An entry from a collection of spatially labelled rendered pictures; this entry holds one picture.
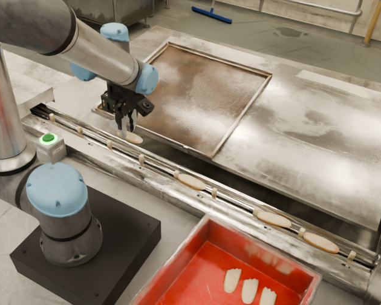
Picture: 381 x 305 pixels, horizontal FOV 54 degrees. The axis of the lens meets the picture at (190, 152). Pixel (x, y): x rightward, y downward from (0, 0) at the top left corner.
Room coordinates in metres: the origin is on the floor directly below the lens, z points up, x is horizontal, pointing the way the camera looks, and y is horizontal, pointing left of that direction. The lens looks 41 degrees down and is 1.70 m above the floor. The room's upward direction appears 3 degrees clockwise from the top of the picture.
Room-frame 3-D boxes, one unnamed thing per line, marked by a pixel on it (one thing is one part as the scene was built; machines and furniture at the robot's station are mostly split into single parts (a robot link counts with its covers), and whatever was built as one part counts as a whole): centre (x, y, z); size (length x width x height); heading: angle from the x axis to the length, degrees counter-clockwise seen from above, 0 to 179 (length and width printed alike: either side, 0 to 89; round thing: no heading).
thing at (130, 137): (0.96, 0.20, 0.93); 0.10 x 0.04 x 0.01; 61
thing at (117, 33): (0.96, 0.23, 1.24); 0.09 x 0.08 x 0.11; 155
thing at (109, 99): (0.97, 0.23, 1.08); 0.09 x 0.08 x 0.12; 61
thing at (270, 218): (0.70, -0.26, 0.86); 0.10 x 0.04 x 0.01; 72
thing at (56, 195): (0.55, 0.29, 1.06); 0.13 x 0.12 x 0.14; 65
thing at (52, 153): (0.96, 0.48, 0.84); 0.08 x 0.08 x 0.11; 61
